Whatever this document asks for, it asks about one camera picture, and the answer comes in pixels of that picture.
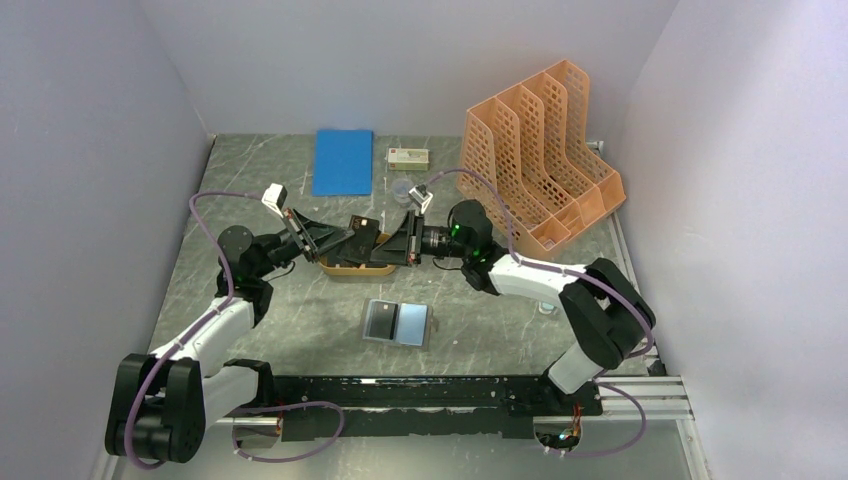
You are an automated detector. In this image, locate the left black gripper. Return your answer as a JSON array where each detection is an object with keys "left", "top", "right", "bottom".
[{"left": 253, "top": 208, "right": 355, "bottom": 278}]

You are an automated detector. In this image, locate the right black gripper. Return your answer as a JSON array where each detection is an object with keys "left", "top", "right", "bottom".
[{"left": 366, "top": 210, "right": 471, "bottom": 267}]

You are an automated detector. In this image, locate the orange oval tray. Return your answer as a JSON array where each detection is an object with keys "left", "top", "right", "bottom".
[{"left": 318, "top": 257, "right": 396, "bottom": 277}]

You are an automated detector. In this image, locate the black VIP card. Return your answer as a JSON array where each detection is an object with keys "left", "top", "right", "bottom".
[{"left": 363, "top": 299, "right": 400, "bottom": 341}]

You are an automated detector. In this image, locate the grey card holder wallet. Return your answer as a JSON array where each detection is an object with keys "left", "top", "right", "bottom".
[{"left": 360, "top": 299, "right": 436, "bottom": 350}]

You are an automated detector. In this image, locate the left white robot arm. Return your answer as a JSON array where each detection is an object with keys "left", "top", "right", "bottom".
[{"left": 104, "top": 209, "right": 352, "bottom": 469}]

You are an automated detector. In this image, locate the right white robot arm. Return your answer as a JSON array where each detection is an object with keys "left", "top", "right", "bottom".
[{"left": 370, "top": 200, "right": 656, "bottom": 414}]

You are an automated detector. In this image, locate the small clear plastic cup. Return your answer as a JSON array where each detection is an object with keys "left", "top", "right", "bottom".
[{"left": 390, "top": 178, "right": 415, "bottom": 207}]

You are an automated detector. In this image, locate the blue notebook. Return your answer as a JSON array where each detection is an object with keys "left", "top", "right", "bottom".
[{"left": 312, "top": 129, "right": 374, "bottom": 196}]

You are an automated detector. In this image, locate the small red white box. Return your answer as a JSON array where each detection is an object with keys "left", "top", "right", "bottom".
[{"left": 386, "top": 147, "right": 430, "bottom": 171}]

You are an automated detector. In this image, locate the orange mesh file organizer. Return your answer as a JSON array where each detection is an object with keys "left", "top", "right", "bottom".
[{"left": 456, "top": 60, "right": 626, "bottom": 260}]

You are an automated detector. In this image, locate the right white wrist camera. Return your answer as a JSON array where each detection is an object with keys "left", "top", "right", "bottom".
[{"left": 407, "top": 184, "right": 434, "bottom": 215}]

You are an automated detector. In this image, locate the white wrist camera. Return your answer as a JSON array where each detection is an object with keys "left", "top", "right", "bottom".
[
  {"left": 407, "top": 184, "right": 434, "bottom": 215},
  {"left": 261, "top": 183, "right": 287, "bottom": 215}
]

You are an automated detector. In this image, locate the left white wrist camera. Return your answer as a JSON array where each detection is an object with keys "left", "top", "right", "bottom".
[{"left": 261, "top": 183, "right": 287, "bottom": 215}]

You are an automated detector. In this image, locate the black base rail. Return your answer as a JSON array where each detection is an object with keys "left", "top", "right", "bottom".
[{"left": 209, "top": 375, "right": 604, "bottom": 442}]

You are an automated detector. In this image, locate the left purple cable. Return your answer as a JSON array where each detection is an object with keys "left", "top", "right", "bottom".
[{"left": 122, "top": 190, "right": 346, "bottom": 470}]

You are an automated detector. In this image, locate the purple cable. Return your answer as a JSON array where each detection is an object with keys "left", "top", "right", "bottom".
[
  {"left": 423, "top": 167, "right": 657, "bottom": 460},
  {"left": 122, "top": 190, "right": 346, "bottom": 470}
]

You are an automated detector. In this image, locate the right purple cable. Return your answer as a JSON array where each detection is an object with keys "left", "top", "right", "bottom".
[{"left": 423, "top": 167, "right": 657, "bottom": 460}]

